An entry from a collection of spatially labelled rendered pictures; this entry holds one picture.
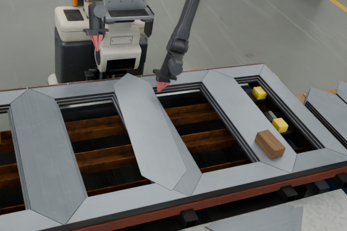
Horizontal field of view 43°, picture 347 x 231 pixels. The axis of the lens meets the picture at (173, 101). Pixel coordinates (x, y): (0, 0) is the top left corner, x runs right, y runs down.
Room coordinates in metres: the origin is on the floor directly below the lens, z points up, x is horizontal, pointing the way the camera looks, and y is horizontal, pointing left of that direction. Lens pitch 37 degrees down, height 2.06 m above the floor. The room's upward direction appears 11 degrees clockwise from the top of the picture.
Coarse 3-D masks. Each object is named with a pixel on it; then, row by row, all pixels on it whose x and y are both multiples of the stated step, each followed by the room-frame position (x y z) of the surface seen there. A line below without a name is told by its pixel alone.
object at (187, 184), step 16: (240, 80) 1.92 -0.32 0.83; (256, 80) 1.96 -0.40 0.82; (80, 96) 1.53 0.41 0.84; (96, 96) 1.56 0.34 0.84; (112, 96) 1.59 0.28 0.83; (208, 96) 1.73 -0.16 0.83; (272, 96) 1.84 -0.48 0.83; (0, 112) 1.36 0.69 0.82; (224, 112) 1.61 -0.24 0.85; (288, 112) 1.72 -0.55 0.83; (64, 128) 1.31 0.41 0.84; (304, 128) 1.61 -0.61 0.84; (16, 144) 1.18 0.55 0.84; (240, 144) 1.44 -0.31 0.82; (320, 144) 1.52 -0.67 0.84; (192, 160) 1.26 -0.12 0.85; (256, 160) 1.34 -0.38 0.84; (80, 176) 1.08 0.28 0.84; (192, 176) 1.17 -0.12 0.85; (288, 176) 1.29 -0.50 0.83; (192, 192) 1.10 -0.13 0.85; (208, 192) 1.11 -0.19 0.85; (224, 192) 1.15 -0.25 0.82; (144, 208) 0.99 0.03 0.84; (160, 208) 1.02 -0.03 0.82; (80, 224) 0.89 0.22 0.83
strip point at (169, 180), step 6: (150, 174) 1.14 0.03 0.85; (156, 174) 1.15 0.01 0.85; (162, 174) 1.16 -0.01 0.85; (168, 174) 1.16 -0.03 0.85; (174, 174) 1.17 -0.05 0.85; (180, 174) 1.17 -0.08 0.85; (156, 180) 1.12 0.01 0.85; (162, 180) 1.12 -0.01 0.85; (168, 180) 1.13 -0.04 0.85; (174, 180) 1.14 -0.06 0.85; (168, 186) 1.10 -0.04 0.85; (174, 186) 1.11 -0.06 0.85
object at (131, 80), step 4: (132, 76) 1.75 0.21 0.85; (120, 80) 1.70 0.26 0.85; (124, 80) 1.70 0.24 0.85; (128, 80) 1.71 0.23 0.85; (132, 80) 1.71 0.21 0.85; (136, 80) 1.72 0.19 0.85; (140, 80) 1.73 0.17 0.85; (144, 80) 1.73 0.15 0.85; (116, 84) 1.66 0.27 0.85; (120, 84) 1.67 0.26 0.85
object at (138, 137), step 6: (132, 132) 1.36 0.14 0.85; (138, 132) 1.36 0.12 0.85; (144, 132) 1.37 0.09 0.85; (150, 132) 1.38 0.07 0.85; (156, 132) 1.38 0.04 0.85; (162, 132) 1.39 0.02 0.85; (168, 132) 1.40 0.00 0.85; (132, 138) 1.32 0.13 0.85; (138, 138) 1.33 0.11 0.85; (144, 138) 1.33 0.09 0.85; (150, 138) 1.34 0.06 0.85; (156, 138) 1.35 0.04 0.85; (162, 138) 1.35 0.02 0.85; (168, 138) 1.36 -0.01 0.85; (132, 144) 1.28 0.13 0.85
